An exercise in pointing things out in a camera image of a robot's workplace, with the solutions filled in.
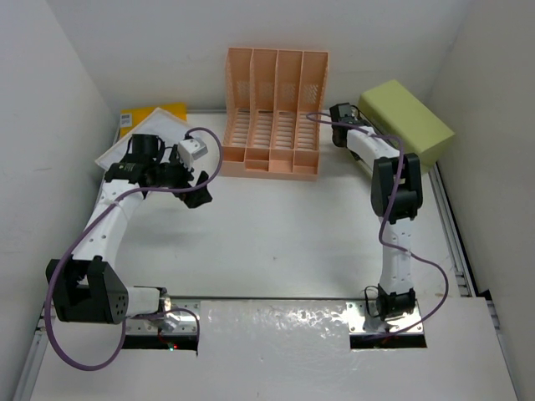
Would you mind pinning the green drawer cabinet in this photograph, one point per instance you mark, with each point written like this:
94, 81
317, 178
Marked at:
393, 110

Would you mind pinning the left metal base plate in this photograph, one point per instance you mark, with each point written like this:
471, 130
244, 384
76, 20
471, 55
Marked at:
179, 323

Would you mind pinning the pink desktop file organizer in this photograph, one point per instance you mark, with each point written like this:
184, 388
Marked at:
270, 92

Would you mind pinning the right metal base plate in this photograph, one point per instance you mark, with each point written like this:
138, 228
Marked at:
363, 319

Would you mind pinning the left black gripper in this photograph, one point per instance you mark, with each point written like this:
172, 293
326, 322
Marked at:
185, 175

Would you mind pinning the metal base plate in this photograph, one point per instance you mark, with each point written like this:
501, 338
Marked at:
179, 323
363, 319

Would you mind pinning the clear mesh document pouch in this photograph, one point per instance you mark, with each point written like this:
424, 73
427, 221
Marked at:
160, 123

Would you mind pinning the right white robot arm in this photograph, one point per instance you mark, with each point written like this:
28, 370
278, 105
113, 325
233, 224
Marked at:
396, 196

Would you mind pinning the yellow folder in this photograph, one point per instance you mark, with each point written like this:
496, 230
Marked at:
130, 118

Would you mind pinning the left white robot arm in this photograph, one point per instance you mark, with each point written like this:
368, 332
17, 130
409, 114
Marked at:
86, 287

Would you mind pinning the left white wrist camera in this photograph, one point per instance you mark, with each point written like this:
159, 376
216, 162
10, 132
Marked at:
192, 149

